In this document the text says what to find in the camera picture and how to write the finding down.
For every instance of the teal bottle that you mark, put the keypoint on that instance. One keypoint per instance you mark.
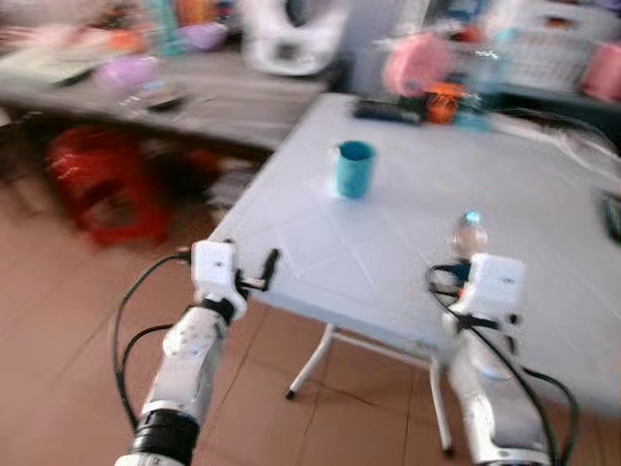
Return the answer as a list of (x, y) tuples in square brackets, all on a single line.
[(165, 29)]

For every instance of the red plastic stool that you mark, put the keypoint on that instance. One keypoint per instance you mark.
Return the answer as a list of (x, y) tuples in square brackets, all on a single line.
[(102, 184)]

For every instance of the pink plastic container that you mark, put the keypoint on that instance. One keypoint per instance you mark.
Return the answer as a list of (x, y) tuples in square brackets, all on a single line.
[(417, 63)]

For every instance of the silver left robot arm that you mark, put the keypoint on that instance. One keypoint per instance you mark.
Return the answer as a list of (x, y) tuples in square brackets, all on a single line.
[(189, 354)]

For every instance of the small purple plastic bowl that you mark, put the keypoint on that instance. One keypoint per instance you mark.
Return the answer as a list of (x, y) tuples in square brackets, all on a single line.
[(204, 36)]

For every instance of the teal plastic cup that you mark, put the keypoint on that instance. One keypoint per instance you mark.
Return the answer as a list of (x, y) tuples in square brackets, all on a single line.
[(355, 170)]

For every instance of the flat black box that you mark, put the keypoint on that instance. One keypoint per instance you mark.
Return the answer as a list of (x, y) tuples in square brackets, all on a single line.
[(388, 111)]

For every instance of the clear bottle with blue cap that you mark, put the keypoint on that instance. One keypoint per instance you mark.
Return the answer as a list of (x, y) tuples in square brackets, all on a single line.
[(471, 235)]

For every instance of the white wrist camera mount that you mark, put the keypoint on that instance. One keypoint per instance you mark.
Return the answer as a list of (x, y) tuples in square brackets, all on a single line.
[(213, 265), (495, 286)]

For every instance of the white kitchen appliance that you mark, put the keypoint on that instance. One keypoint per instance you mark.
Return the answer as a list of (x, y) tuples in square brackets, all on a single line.
[(291, 39)]

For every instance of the large purple plastic bowl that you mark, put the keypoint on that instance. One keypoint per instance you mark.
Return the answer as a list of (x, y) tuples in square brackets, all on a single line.
[(128, 73)]

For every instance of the white folding table legs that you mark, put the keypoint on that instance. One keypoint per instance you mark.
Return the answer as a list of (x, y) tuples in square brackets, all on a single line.
[(320, 354)]

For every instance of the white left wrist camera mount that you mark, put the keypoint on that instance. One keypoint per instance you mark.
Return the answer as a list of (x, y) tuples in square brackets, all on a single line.
[(213, 265)]

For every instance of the grey side bench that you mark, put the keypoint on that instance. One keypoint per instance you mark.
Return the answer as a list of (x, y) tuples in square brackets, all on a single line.
[(233, 107)]

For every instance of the dark green flat object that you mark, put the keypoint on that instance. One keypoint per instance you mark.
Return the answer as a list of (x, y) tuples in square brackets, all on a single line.
[(613, 218)]

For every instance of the white plastic basket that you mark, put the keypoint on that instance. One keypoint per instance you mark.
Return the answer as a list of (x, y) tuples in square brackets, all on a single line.
[(548, 49)]

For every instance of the orange cup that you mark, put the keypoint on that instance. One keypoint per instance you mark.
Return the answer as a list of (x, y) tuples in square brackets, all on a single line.
[(444, 104)]

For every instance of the pink plastic basket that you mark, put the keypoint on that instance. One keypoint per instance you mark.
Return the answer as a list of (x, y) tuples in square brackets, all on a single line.
[(605, 73)]

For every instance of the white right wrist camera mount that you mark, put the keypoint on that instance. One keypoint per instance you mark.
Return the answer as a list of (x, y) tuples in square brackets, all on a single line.
[(495, 286)]

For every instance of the tall clear water bottle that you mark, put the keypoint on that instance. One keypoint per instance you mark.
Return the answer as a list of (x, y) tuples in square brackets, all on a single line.
[(482, 87)]

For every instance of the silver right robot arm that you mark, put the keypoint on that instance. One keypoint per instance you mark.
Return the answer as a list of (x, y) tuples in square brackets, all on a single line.
[(490, 398)]

